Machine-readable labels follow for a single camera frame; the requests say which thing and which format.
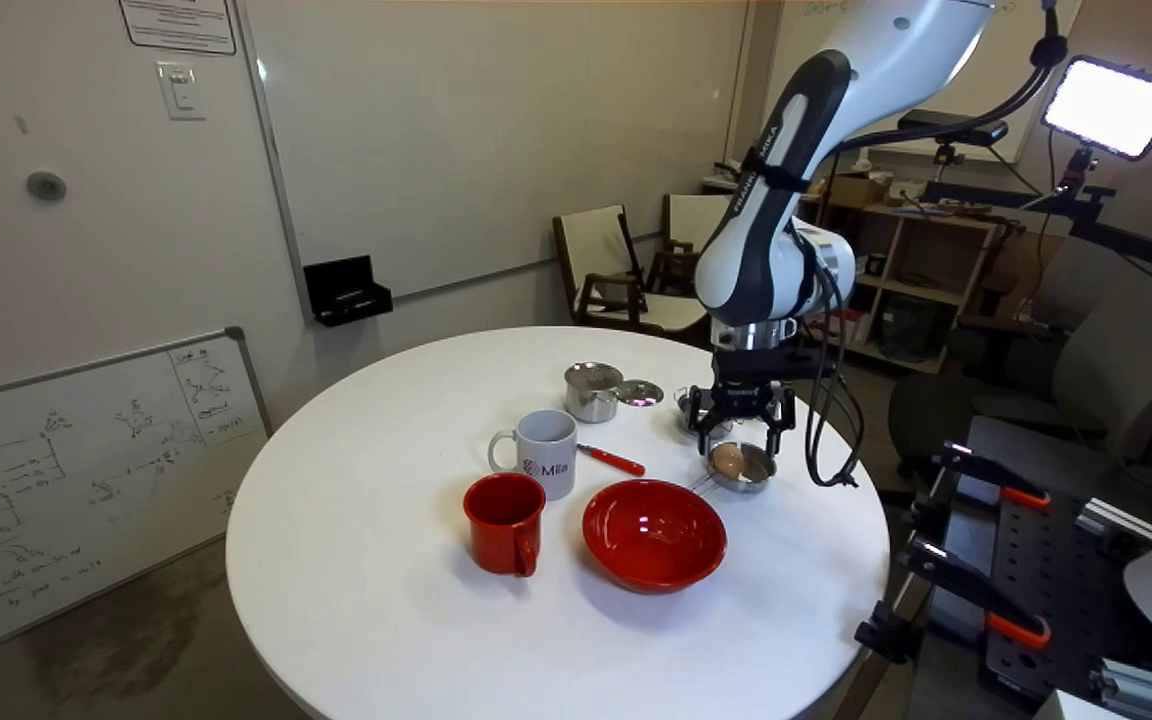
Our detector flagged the bright LED panel light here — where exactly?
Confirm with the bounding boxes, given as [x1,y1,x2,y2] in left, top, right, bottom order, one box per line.
[1044,58,1152,162]

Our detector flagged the silver pan with wire handle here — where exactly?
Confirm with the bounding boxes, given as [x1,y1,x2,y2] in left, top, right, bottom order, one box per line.
[709,441,776,492]

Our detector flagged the brown egg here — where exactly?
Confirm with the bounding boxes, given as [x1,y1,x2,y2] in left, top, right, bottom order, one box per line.
[713,450,751,478]

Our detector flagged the white mug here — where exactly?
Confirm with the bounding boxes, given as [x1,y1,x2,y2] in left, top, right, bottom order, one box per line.
[489,408,575,500]

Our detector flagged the small silver pot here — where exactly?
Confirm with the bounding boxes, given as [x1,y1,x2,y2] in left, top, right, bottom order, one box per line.
[563,366,623,423]

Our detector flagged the orange handled clamp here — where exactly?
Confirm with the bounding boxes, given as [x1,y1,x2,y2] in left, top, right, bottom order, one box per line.
[934,444,1050,512]

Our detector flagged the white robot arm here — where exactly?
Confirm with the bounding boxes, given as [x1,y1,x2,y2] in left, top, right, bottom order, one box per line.
[685,0,991,456]

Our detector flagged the leaning whiteboard with drawings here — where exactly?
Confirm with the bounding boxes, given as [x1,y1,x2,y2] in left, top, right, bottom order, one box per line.
[0,329,266,641]

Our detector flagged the red bowl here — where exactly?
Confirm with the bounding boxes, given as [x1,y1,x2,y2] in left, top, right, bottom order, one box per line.
[579,481,726,594]

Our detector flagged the silver pot lid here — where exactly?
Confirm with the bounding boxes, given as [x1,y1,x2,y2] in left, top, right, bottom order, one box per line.
[610,379,664,408]

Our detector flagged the wooden shelf unit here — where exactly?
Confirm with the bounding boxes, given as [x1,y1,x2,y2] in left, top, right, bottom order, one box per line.
[850,210,1012,375]

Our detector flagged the grey armchair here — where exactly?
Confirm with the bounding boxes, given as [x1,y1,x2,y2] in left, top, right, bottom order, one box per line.
[887,286,1152,483]

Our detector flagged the red handled utensil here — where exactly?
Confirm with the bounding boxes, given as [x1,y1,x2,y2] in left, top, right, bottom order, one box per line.
[575,444,644,478]

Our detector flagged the black eraser tray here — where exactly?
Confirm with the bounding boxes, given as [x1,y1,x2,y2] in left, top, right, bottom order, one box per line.
[305,256,390,329]

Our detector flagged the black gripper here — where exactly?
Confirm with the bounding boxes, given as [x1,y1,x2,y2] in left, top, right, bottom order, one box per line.
[685,347,817,461]

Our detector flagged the white folding chair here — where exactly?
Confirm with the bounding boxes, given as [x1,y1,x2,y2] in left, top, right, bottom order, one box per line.
[552,205,709,340]

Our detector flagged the wall mounted whiteboard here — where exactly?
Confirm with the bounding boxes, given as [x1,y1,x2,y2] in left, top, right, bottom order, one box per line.
[234,0,749,296]

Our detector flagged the red mug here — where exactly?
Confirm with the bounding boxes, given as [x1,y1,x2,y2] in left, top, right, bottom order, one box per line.
[464,473,546,576]

